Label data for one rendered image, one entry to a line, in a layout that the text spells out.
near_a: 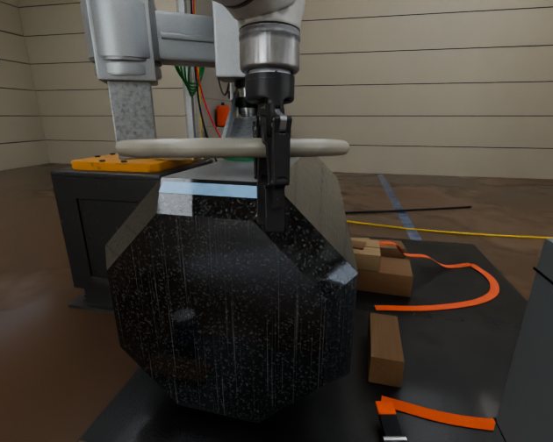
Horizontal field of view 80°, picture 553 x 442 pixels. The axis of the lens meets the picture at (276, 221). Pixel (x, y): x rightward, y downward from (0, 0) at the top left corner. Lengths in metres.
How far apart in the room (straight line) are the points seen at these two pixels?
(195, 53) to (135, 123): 0.47
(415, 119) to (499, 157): 1.50
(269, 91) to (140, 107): 1.39
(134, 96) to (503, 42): 5.74
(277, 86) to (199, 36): 1.44
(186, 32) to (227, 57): 0.63
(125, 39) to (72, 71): 6.45
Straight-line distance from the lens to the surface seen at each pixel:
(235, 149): 0.51
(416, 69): 6.28
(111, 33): 1.82
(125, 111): 1.86
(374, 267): 1.96
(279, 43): 0.51
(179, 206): 0.92
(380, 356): 1.38
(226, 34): 1.33
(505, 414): 0.86
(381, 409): 1.30
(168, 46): 1.90
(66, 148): 8.54
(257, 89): 0.50
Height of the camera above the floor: 0.99
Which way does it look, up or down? 18 degrees down
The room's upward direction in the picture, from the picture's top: straight up
